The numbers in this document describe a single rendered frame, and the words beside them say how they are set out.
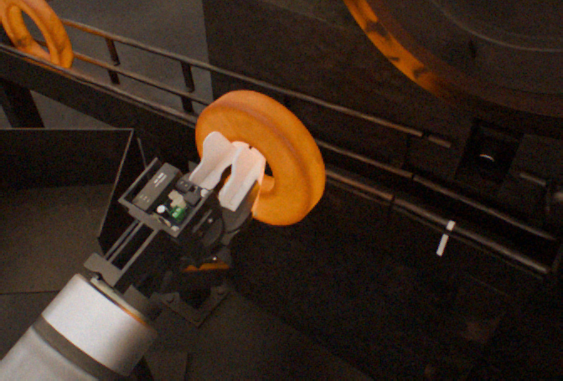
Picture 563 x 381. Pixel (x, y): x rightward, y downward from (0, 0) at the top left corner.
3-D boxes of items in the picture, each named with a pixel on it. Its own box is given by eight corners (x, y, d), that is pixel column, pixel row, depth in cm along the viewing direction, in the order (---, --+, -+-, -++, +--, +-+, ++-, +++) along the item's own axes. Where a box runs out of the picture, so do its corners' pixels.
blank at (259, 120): (204, 74, 55) (183, 87, 53) (325, 113, 48) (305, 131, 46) (224, 180, 65) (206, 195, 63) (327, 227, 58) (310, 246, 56)
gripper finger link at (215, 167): (252, 107, 50) (194, 177, 47) (263, 142, 55) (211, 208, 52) (228, 96, 51) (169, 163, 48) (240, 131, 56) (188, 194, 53)
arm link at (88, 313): (142, 384, 45) (72, 326, 49) (177, 337, 47) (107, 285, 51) (95, 362, 38) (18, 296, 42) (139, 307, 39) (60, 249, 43)
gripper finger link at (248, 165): (278, 119, 49) (220, 192, 45) (286, 153, 54) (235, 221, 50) (252, 107, 50) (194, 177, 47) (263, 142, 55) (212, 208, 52)
